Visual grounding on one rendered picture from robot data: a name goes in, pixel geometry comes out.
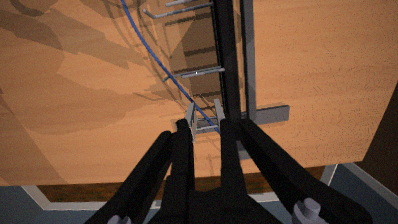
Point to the grey rack with black patch panel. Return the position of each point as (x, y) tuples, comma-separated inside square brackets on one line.
[(222, 10)]

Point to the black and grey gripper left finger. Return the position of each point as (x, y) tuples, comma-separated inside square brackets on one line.
[(133, 200)]

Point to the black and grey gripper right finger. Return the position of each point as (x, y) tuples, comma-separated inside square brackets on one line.
[(307, 199)]

